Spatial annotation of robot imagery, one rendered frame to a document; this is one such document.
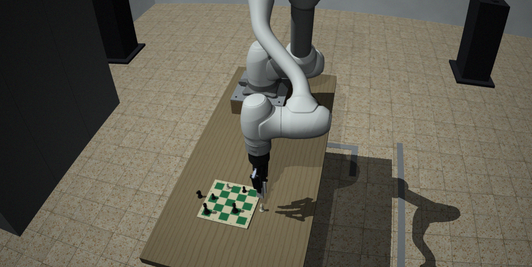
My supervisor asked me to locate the green and cream chessboard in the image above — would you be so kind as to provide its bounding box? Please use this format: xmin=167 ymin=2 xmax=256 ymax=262
xmin=197 ymin=179 xmax=259 ymax=229

